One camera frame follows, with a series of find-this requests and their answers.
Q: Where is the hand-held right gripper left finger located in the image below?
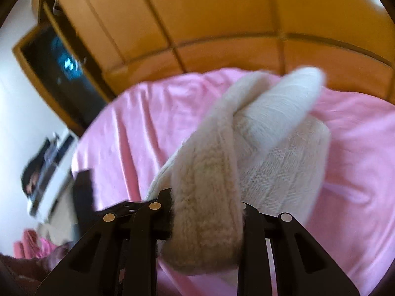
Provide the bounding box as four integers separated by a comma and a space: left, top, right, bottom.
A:
35, 188, 174, 296

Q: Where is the wooden wardrobe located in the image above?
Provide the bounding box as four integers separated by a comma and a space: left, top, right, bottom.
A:
32, 0, 395, 105

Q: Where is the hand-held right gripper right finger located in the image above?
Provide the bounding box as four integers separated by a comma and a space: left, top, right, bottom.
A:
237, 202, 360, 296

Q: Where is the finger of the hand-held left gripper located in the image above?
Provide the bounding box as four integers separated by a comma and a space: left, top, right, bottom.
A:
72, 169, 95, 241

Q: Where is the white knit sweater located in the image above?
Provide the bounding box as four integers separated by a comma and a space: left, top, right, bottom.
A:
145, 66, 332, 276

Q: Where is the crumpled pink cloth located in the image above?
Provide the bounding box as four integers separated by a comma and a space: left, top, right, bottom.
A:
13, 228, 60, 259

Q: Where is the pink bed sheet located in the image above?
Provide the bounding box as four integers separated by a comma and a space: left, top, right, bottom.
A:
71, 68, 395, 296

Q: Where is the dark television screen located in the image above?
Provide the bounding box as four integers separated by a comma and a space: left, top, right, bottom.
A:
13, 25, 110, 130

